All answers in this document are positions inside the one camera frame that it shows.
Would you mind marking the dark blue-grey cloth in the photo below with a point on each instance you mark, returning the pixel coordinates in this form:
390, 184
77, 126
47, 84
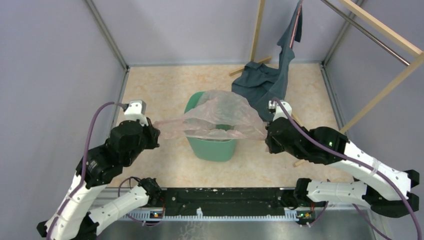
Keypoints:
259, 83

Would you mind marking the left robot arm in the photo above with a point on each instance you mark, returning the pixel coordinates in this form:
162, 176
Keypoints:
75, 219

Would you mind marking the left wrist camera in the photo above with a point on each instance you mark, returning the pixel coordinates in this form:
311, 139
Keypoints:
135, 111

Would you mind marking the metal rod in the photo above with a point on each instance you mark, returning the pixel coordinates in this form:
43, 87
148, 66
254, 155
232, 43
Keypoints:
365, 32

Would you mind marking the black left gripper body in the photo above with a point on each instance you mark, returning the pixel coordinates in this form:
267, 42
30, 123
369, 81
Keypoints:
149, 140

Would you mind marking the pink translucent trash bag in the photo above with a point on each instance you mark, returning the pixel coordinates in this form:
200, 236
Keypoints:
218, 116

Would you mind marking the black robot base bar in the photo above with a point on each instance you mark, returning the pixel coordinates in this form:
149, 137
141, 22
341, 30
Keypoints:
228, 202

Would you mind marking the white cable duct strip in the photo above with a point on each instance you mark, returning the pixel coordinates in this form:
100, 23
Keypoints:
147, 216

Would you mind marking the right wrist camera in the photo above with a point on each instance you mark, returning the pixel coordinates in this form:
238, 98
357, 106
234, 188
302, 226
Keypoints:
277, 111

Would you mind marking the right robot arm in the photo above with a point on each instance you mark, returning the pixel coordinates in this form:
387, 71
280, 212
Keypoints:
376, 186

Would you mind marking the green plastic trash bin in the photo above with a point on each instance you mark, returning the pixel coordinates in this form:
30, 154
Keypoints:
213, 150

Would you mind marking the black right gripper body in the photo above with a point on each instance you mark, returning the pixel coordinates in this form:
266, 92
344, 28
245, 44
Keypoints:
274, 147

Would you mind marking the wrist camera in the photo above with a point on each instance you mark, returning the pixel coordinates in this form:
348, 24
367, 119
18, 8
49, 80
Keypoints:
135, 111
277, 111

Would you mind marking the wooden drying rack frame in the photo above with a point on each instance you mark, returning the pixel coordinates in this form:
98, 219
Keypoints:
393, 131

